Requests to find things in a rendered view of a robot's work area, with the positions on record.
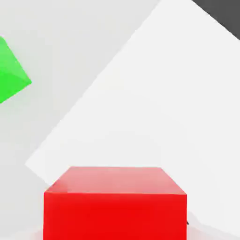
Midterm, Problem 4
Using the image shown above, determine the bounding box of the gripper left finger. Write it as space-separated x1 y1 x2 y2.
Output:
28 224 45 240

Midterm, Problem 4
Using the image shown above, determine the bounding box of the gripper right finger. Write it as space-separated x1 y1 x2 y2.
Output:
187 211 232 240

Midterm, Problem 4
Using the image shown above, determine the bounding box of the small red cube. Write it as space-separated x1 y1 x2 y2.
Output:
43 166 188 240

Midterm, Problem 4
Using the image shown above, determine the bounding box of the small green cube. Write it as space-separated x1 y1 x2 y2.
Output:
0 36 32 104

